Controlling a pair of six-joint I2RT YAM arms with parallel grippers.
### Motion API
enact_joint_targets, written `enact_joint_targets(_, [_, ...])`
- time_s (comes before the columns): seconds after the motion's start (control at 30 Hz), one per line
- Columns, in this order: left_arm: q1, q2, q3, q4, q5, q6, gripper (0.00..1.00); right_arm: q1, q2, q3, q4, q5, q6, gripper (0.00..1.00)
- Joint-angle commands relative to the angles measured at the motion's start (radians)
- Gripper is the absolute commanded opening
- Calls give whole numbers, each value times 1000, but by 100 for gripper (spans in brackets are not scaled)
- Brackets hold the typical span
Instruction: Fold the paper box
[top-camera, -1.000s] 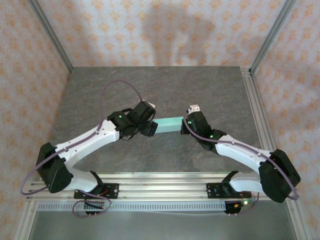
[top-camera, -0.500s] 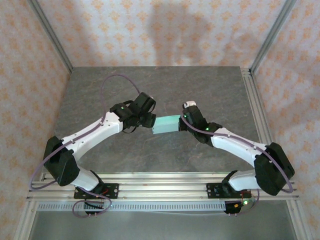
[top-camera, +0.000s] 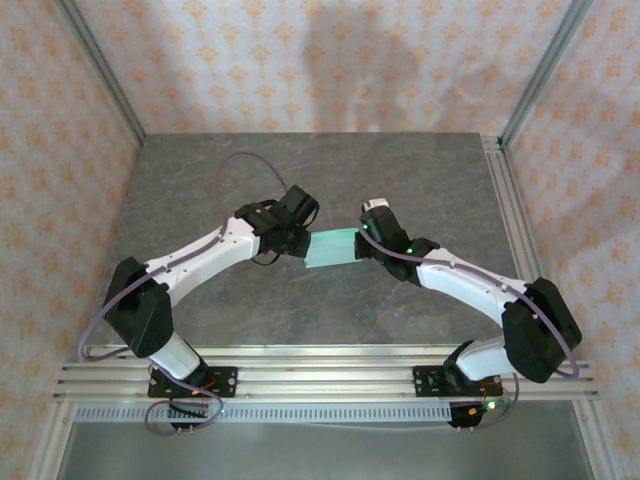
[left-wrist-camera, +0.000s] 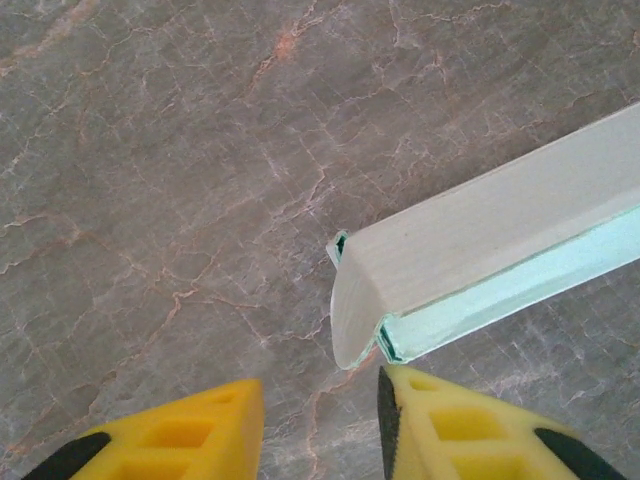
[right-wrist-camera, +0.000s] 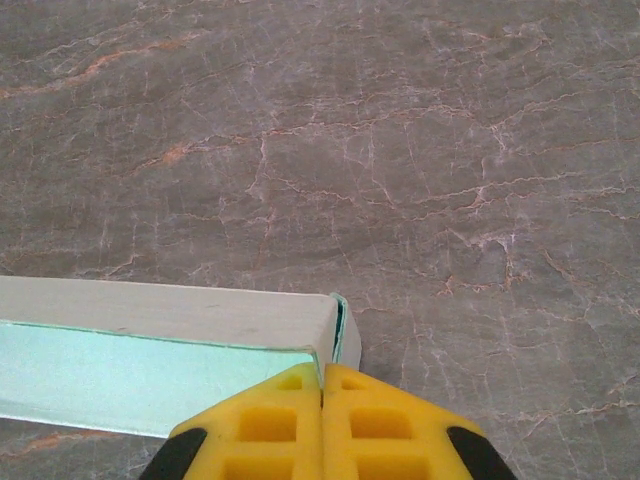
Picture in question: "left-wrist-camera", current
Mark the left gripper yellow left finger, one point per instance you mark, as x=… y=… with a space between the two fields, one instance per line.
x=235 y=440

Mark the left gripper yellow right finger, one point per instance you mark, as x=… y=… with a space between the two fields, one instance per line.
x=420 y=450

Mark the mint green paper box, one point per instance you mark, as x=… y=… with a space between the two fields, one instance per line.
x=500 y=225

